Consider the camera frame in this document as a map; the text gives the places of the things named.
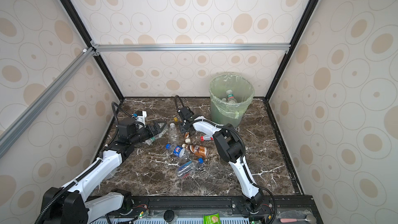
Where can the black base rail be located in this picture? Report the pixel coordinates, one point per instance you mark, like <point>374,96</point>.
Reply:
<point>231,210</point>

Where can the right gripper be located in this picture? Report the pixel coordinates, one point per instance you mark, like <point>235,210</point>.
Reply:
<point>182,129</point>

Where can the small clear plain bottle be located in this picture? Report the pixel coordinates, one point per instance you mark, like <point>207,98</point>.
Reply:
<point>173,135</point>

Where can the pink handled tool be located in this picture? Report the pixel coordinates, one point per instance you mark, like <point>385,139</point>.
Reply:
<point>310,219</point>

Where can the red white label bottle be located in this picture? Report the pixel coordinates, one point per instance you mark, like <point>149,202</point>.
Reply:
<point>230,97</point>

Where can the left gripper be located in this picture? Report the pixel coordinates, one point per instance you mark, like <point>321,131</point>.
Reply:
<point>157,130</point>

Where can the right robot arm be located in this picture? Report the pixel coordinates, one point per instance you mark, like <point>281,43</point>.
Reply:
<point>232,150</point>

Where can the horizontal aluminium rail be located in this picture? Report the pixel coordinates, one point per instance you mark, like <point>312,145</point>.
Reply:
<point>190,47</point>

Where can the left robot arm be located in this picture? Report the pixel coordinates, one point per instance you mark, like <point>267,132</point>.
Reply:
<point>69,204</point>

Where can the green lined mesh waste bin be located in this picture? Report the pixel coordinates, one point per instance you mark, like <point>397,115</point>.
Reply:
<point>224,112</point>

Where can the blue cap round-label bottle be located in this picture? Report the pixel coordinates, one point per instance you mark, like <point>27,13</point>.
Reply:
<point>178,151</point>

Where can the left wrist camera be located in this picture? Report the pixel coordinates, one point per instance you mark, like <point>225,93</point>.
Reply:
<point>140,117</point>

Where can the green snack packet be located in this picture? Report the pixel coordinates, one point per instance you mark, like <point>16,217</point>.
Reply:
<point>212,219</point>

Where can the red cap lying bottle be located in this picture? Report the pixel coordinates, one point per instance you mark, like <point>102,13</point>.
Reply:
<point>206,138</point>

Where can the green cap clear bottle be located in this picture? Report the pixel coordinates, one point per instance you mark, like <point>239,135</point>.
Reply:
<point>153,139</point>

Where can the crushed blue cap bottle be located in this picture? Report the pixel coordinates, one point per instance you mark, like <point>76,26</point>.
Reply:
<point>189,167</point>

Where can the left diagonal aluminium rail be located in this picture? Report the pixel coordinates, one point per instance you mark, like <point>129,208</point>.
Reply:
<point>18,127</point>

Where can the brown label bottle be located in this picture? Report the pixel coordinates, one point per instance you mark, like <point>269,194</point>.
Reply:
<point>197,150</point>

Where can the black round knob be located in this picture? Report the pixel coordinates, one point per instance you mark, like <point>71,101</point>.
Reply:
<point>170,216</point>

